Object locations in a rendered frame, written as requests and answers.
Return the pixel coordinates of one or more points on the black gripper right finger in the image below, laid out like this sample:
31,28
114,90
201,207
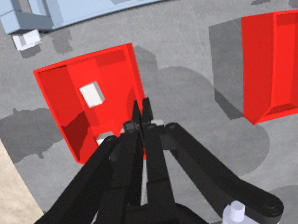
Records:
232,198

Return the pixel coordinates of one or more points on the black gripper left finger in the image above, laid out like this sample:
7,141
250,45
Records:
79,202

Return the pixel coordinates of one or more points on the red bin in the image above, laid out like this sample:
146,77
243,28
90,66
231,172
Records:
260,64
79,124

